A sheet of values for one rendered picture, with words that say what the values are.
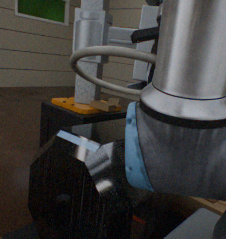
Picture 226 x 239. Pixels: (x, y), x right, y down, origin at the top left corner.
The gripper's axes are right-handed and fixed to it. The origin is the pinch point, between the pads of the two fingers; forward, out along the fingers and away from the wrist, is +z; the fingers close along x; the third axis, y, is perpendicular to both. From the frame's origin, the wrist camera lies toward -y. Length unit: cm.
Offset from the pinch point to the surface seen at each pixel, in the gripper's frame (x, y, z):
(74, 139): 66, -10, 21
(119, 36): 130, 16, -71
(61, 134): 75, -16, 19
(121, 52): 1.3, -11.0, -6.6
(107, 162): 50, 6, 29
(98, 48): 6.1, -17.5, -7.1
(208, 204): 104, 107, 46
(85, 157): 55, -4, 29
